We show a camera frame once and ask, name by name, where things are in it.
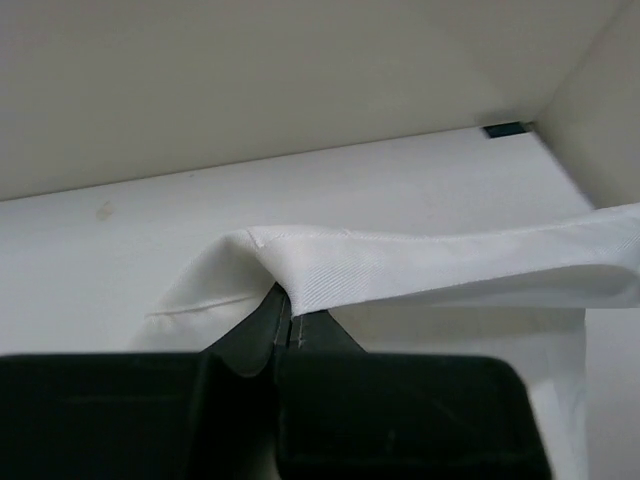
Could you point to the right blue corner label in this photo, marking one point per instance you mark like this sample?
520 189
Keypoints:
506 129

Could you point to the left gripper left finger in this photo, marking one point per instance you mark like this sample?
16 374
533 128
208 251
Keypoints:
247 349

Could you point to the white pleated skirt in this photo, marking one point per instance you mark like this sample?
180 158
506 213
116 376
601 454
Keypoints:
519 294

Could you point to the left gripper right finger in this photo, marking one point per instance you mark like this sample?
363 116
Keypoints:
320 332

